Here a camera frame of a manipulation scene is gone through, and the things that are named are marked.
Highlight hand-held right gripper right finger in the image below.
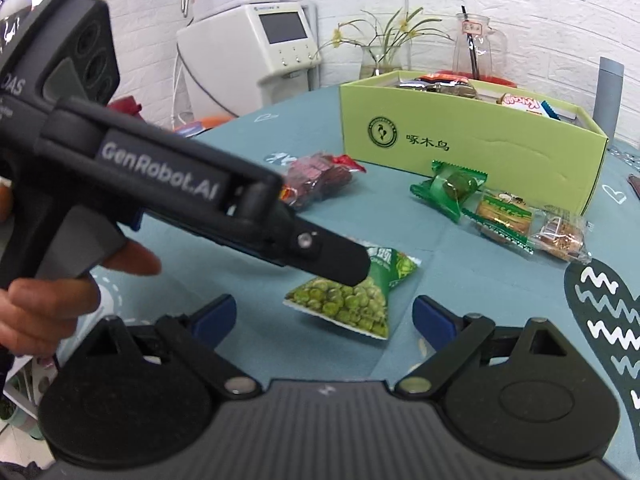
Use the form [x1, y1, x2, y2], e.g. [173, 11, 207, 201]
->
[396, 296, 571, 401]

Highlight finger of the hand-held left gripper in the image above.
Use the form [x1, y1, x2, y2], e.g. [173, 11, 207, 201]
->
[215, 205, 372, 287]

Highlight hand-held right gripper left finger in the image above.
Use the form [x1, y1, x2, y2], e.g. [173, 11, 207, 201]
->
[85, 295, 262, 401]

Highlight green pea snack packet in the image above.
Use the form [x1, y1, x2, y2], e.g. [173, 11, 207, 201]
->
[283, 247, 422, 341]

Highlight light green cardboard box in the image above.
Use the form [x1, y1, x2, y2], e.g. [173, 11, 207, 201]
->
[339, 70, 610, 217]

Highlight person's left hand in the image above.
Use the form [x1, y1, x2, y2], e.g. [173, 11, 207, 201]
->
[0, 177, 162, 362]

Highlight red cloth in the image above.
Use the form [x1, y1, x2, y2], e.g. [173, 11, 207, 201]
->
[107, 95, 146, 122]

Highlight dark red snack packet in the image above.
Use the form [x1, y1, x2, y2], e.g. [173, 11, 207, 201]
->
[279, 151, 367, 212]

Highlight green edged biscuit packet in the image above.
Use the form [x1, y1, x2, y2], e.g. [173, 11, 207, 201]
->
[461, 189, 536, 260]

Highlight white appliance with screen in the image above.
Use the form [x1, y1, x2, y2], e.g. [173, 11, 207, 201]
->
[176, 2, 323, 122]

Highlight green wrapped pastry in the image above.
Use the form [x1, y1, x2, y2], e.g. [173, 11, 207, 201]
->
[410, 160, 489, 224]

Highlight clear packet brown snack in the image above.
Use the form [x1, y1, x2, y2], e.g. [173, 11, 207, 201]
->
[530, 205, 592, 265]

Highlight yellow flowers in glass vase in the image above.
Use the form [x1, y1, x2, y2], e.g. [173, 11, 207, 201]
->
[316, 6, 457, 81]

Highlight dark orange snack packet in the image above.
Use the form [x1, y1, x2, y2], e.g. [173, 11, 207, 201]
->
[418, 74, 479, 100]

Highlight red tray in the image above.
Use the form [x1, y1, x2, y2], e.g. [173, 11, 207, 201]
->
[435, 71, 516, 87]

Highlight black straw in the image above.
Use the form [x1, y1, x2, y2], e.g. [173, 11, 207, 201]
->
[460, 6, 482, 80]

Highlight glass pitcher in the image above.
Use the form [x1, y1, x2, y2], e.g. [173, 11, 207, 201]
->
[452, 12, 507, 81]

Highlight grey bottle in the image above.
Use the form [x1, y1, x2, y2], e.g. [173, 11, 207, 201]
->
[598, 56, 626, 142]

